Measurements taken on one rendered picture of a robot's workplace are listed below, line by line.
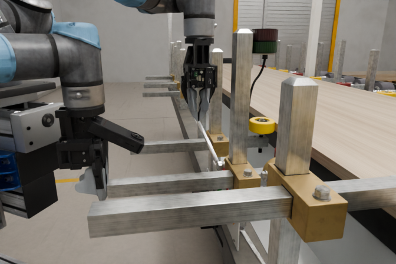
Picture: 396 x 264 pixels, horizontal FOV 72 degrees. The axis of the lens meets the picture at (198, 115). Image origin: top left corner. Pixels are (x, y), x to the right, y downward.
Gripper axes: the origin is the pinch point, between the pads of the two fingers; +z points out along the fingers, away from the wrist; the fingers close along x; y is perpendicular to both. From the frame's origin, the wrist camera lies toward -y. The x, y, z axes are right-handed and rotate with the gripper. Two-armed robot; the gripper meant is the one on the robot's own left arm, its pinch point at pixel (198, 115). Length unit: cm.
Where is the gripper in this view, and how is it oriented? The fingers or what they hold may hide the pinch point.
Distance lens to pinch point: 73.6
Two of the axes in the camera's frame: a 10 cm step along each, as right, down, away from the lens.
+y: 1.6, 2.6, -9.5
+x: 9.9, -0.4, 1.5
